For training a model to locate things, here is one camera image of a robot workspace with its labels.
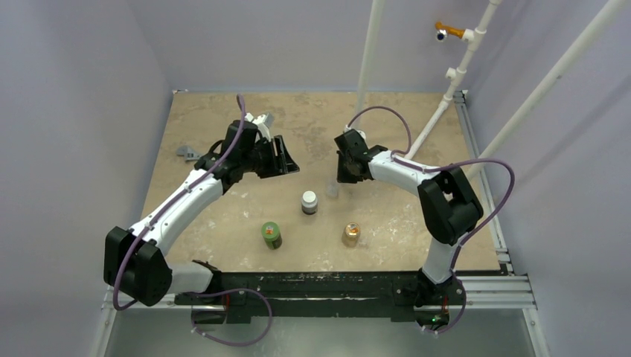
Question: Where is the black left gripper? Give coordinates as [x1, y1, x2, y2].
[240, 135, 298, 179]

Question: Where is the clear plastic pill organizer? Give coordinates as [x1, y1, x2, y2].
[325, 179, 340, 199]

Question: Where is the white capped dark pill bottle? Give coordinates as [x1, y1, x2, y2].
[301, 190, 318, 215]

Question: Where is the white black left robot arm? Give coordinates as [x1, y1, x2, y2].
[103, 114, 299, 310]

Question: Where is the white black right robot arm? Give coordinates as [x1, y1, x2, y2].
[334, 129, 484, 303]

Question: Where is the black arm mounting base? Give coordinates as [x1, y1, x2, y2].
[174, 271, 466, 328]

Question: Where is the amber pill bottle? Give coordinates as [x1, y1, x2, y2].
[342, 222, 361, 248]

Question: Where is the green pill bottle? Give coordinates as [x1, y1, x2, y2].
[261, 222, 283, 250]

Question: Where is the red handled adjustable wrench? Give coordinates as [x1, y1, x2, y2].
[176, 145, 202, 162]

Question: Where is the white PVC pipe frame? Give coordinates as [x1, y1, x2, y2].
[370, 1, 630, 184]

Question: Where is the aluminium extrusion frame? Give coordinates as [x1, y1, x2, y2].
[118, 92, 540, 356]

